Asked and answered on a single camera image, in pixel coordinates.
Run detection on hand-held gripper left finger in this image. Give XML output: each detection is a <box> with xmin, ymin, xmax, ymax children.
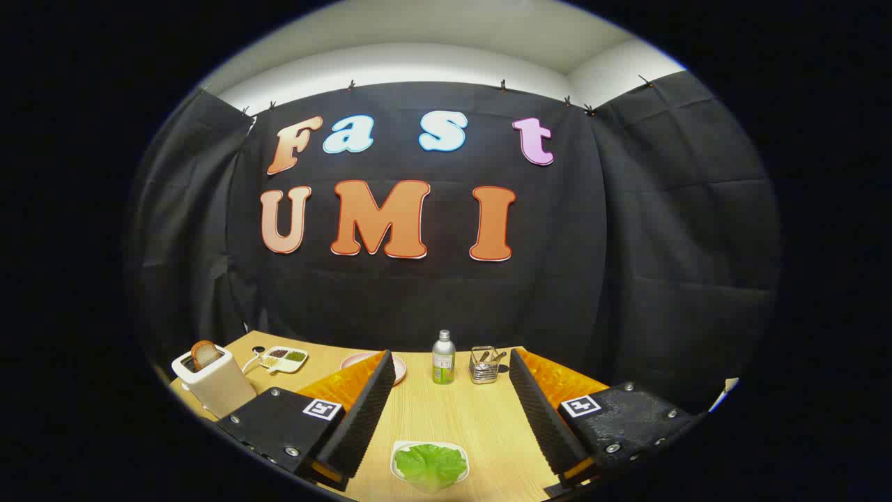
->
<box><xmin>216</xmin><ymin>350</ymin><xmax>397</xmax><ymax>492</ymax></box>

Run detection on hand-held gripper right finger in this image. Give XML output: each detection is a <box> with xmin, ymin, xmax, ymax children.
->
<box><xmin>509</xmin><ymin>349</ymin><xmax>701</xmax><ymax>489</ymax></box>

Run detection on green lettuce leaf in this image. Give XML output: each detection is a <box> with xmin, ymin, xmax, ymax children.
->
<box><xmin>394</xmin><ymin>444</ymin><xmax>468</xmax><ymax>492</ymax></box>

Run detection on toasted bread slice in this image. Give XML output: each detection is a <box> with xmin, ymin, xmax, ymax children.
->
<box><xmin>191</xmin><ymin>340</ymin><xmax>220</xmax><ymax>371</ymax></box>

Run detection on small white dish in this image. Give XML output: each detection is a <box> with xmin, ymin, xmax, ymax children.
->
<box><xmin>390</xmin><ymin>440</ymin><xmax>470</xmax><ymax>485</ymax></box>

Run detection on pink plate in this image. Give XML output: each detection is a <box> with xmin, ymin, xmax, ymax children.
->
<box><xmin>340</xmin><ymin>352</ymin><xmax>407</xmax><ymax>386</ymax></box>

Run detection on white divided dish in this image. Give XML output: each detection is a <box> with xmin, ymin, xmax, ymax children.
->
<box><xmin>259</xmin><ymin>347</ymin><xmax>309</xmax><ymax>374</ymax></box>

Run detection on green label bottle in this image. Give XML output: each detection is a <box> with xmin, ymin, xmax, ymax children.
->
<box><xmin>432</xmin><ymin>330</ymin><xmax>456</xmax><ymax>385</ymax></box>

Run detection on white toaster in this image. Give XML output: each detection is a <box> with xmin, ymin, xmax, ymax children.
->
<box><xmin>171</xmin><ymin>347</ymin><xmax>257</xmax><ymax>419</ymax></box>

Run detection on wire mesh basket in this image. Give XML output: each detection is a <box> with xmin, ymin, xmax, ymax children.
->
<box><xmin>469</xmin><ymin>346</ymin><xmax>507</xmax><ymax>385</ymax></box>

